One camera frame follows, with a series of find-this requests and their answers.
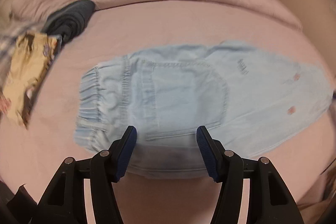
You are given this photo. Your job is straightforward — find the dark folded garment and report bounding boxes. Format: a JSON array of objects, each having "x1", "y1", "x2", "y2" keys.
[{"x1": 41, "y1": 0, "x2": 96, "y2": 45}]

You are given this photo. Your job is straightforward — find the light blue strawberry pants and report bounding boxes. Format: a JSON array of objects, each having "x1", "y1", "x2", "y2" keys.
[{"x1": 74, "y1": 41, "x2": 333, "y2": 178}]

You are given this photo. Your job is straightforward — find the yellow cartoon print garment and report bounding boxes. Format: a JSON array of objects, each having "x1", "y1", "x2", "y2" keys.
[{"x1": 1, "y1": 32, "x2": 62, "y2": 127}]

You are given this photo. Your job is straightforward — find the plaid pillow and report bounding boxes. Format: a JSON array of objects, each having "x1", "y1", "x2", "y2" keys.
[{"x1": 1, "y1": 21, "x2": 43, "y2": 87}]

